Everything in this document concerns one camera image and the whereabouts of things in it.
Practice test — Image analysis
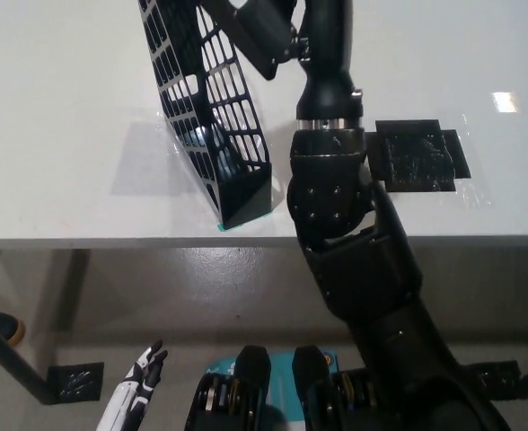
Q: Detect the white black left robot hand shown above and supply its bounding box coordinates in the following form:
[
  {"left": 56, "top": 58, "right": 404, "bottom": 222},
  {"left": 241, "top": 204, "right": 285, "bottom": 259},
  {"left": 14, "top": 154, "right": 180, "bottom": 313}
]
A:
[{"left": 99, "top": 339, "right": 170, "bottom": 431}]

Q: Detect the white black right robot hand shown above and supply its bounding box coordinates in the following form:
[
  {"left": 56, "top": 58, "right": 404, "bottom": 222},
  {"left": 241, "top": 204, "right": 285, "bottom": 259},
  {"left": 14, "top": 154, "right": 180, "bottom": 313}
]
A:
[{"left": 234, "top": 0, "right": 311, "bottom": 64}]

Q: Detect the black robot body block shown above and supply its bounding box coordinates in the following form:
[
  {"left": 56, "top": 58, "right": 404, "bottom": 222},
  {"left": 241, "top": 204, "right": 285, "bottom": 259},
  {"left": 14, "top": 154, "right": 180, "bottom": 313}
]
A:
[
  {"left": 184, "top": 344, "right": 274, "bottom": 431},
  {"left": 291, "top": 344, "right": 375, "bottom": 431}
]

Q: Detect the black mesh file shelf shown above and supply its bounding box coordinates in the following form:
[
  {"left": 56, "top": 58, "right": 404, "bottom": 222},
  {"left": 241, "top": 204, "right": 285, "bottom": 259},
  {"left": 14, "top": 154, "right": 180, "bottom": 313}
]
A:
[{"left": 136, "top": 0, "right": 274, "bottom": 227}]

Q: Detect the black metal table leg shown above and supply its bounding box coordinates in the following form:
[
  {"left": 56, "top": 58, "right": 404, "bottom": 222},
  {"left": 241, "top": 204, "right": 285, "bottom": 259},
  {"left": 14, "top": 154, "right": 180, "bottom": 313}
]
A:
[{"left": 0, "top": 301, "right": 67, "bottom": 408}]

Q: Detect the dark shoe with tan sole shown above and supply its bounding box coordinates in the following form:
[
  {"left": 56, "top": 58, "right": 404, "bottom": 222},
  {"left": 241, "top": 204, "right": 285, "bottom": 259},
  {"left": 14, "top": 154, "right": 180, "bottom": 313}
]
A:
[{"left": 0, "top": 307, "right": 27, "bottom": 356}]

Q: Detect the teal tape strip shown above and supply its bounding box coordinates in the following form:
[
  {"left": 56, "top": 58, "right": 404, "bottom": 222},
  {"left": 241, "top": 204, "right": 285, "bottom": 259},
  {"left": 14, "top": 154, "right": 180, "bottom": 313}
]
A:
[{"left": 214, "top": 212, "right": 270, "bottom": 233}]

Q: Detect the black tape patch on table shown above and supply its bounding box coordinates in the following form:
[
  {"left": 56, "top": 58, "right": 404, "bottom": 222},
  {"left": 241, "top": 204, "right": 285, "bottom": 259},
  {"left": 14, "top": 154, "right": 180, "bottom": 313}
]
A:
[{"left": 363, "top": 119, "right": 473, "bottom": 195}]

